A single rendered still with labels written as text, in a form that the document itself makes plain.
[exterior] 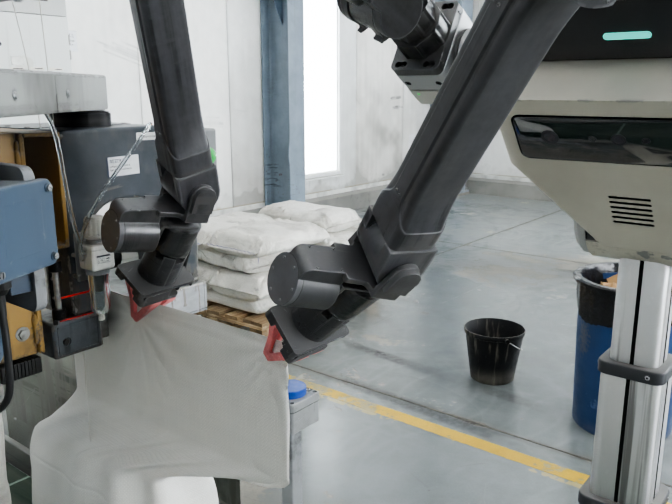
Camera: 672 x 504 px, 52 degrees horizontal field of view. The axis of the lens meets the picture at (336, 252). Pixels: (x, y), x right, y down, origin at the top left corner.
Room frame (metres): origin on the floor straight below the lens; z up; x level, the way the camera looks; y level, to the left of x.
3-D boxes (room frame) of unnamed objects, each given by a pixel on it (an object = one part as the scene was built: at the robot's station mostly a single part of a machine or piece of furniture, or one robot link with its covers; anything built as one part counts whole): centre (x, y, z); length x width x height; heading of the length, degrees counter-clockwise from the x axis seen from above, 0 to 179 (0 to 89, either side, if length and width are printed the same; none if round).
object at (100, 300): (0.96, 0.34, 1.11); 0.03 x 0.03 x 0.06
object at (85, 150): (1.16, 0.43, 1.21); 0.30 x 0.25 x 0.30; 52
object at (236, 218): (4.20, 0.71, 0.56); 0.66 x 0.43 x 0.15; 139
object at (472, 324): (3.20, -0.78, 0.13); 0.30 x 0.30 x 0.26
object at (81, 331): (0.99, 0.41, 1.04); 0.08 x 0.06 x 0.05; 142
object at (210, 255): (4.05, 0.58, 0.44); 0.66 x 0.42 x 0.14; 46
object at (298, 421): (1.20, 0.09, 0.81); 0.08 x 0.08 x 0.06; 52
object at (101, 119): (1.09, 0.40, 1.35); 0.09 x 0.09 x 0.03
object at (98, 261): (0.97, 0.34, 1.14); 0.05 x 0.04 x 0.16; 142
